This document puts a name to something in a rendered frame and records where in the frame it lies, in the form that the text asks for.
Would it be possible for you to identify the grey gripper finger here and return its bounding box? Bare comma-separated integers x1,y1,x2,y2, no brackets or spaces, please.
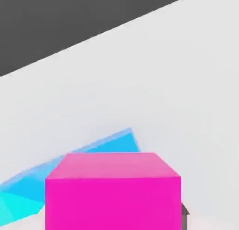
181,202,206,230

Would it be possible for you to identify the small magenta cube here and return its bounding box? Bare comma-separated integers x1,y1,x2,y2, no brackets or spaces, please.
45,152,182,230

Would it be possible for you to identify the large blue box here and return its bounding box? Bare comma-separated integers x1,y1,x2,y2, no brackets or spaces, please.
0,127,141,228

